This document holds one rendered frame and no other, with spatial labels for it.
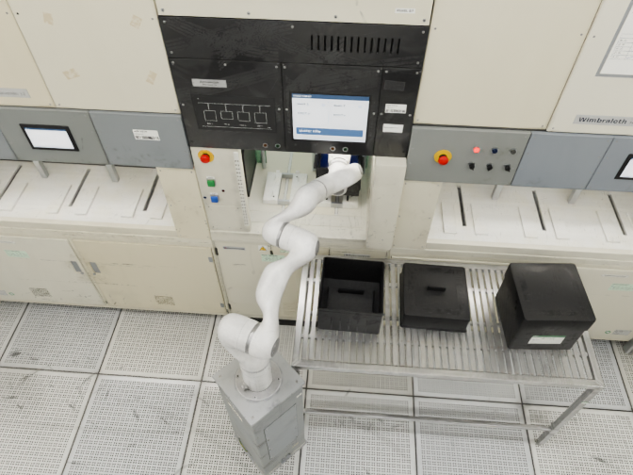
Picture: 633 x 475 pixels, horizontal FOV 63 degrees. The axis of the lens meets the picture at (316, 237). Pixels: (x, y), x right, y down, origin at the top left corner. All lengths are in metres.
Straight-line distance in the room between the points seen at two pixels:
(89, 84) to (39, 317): 1.89
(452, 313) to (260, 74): 1.27
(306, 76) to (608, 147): 1.16
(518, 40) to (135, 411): 2.56
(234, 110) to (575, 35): 1.18
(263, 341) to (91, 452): 1.53
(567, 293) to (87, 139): 2.06
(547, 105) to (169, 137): 1.43
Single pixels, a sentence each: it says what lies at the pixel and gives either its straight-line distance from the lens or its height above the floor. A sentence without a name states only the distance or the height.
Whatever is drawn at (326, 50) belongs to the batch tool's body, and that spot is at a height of 1.85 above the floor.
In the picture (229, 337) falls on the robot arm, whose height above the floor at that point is 1.16.
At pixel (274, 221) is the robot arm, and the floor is 1.36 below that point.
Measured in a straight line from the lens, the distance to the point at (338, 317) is 2.23.
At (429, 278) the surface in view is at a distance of 2.41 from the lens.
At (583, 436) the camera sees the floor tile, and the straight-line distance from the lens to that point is 3.27.
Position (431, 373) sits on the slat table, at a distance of 2.29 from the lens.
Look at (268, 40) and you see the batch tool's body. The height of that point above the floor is 1.88.
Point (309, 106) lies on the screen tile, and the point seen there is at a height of 1.63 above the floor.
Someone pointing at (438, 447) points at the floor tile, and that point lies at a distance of 3.00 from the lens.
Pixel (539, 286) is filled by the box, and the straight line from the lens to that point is 2.34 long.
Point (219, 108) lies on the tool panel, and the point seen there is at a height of 1.60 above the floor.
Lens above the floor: 2.79
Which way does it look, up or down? 51 degrees down
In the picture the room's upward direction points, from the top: straight up
